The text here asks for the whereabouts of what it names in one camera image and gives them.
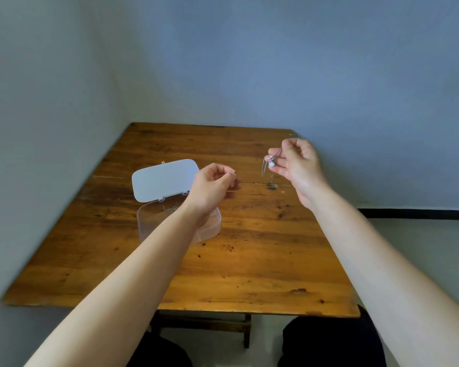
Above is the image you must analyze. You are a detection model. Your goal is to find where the person's right hand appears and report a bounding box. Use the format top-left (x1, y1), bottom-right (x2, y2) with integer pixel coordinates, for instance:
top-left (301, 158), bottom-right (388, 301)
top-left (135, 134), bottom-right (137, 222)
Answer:
top-left (267, 138), bottom-right (332, 211)

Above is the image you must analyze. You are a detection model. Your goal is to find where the black skirting strip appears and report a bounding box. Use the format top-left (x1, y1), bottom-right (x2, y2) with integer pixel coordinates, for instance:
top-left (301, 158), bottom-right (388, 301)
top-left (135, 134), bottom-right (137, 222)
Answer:
top-left (358, 208), bottom-right (459, 221)

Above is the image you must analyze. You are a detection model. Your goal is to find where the person's left forearm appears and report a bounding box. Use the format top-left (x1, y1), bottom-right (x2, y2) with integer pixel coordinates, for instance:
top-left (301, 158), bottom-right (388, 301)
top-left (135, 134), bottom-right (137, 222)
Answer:
top-left (24, 202), bottom-right (211, 367)

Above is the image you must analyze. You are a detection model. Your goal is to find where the person's leg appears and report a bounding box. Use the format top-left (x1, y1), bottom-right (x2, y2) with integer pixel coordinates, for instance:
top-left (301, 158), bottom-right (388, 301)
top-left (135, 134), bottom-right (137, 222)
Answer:
top-left (277, 305), bottom-right (388, 367)
top-left (127, 332), bottom-right (194, 367)

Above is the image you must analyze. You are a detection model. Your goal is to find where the silver chain with pendant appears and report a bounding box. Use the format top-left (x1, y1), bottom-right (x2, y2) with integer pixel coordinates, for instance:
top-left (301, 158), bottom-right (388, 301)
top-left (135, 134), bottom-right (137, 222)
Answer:
top-left (261, 148), bottom-right (284, 191)

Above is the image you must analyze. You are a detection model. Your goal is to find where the wooden table base frame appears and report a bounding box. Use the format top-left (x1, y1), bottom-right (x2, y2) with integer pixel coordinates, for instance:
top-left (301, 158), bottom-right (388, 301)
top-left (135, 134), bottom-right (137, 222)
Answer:
top-left (151, 310), bottom-right (252, 349)

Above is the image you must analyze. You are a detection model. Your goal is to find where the person's left leg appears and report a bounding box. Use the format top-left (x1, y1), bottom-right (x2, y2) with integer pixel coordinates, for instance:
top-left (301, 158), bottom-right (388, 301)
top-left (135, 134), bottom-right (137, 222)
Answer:
top-left (127, 332), bottom-right (194, 367)

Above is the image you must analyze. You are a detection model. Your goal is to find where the clear plastic box with lid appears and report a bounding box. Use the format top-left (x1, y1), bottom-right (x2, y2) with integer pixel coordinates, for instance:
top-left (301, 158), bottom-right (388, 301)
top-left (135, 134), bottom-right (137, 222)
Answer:
top-left (132, 159), bottom-right (222, 246)

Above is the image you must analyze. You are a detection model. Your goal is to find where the person's left hand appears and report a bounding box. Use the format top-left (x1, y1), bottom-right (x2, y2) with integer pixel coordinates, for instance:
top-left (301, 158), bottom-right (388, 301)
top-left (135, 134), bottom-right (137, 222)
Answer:
top-left (183, 163), bottom-right (241, 227)

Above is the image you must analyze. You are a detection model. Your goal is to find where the person's right forearm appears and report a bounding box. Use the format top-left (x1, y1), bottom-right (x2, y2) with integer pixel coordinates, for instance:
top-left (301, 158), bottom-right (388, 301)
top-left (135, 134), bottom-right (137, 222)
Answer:
top-left (308, 186), bottom-right (459, 367)

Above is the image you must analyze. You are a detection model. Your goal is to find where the person's right leg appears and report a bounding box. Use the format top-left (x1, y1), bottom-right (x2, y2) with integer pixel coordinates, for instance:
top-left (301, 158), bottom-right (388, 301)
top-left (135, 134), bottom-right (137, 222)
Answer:
top-left (277, 305), bottom-right (388, 367)

